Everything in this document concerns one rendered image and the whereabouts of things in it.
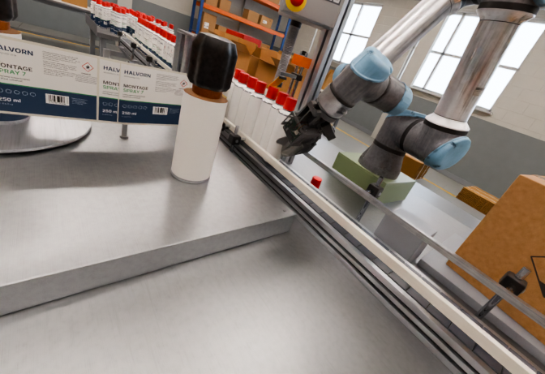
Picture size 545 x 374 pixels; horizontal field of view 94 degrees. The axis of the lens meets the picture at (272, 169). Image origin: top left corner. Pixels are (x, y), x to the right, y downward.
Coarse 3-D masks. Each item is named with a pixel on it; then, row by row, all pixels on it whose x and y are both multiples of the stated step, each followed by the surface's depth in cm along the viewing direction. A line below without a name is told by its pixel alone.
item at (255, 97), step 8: (256, 88) 81; (264, 88) 81; (256, 96) 81; (264, 96) 83; (248, 104) 83; (256, 104) 82; (248, 112) 83; (256, 112) 83; (248, 120) 84; (248, 128) 85; (248, 136) 87
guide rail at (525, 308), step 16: (320, 160) 71; (336, 176) 66; (384, 208) 57; (400, 224) 55; (432, 240) 50; (448, 256) 48; (480, 272) 45; (496, 288) 43; (512, 304) 42; (528, 304) 41; (544, 320) 39
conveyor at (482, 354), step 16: (320, 208) 64; (336, 224) 60; (352, 240) 56; (368, 256) 53; (384, 272) 50; (416, 272) 53; (448, 320) 44; (464, 336) 42; (480, 352) 40; (512, 352) 42; (496, 368) 38
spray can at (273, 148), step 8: (288, 104) 71; (280, 112) 72; (288, 112) 71; (280, 120) 72; (288, 120) 72; (272, 128) 75; (280, 128) 73; (272, 136) 75; (280, 136) 74; (272, 144) 75; (280, 144) 75; (272, 152) 76; (280, 152) 76; (264, 160) 78
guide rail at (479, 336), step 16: (256, 144) 79; (272, 160) 73; (288, 176) 69; (304, 192) 65; (336, 208) 59; (352, 224) 55; (368, 240) 52; (384, 256) 50; (400, 272) 48; (416, 288) 46; (432, 288) 45; (432, 304) 44; (448, 304) 42; (464, 320) 40; (480, 336) 39; (496, 352) 38; (512, 368) 36; (528, 368) 36
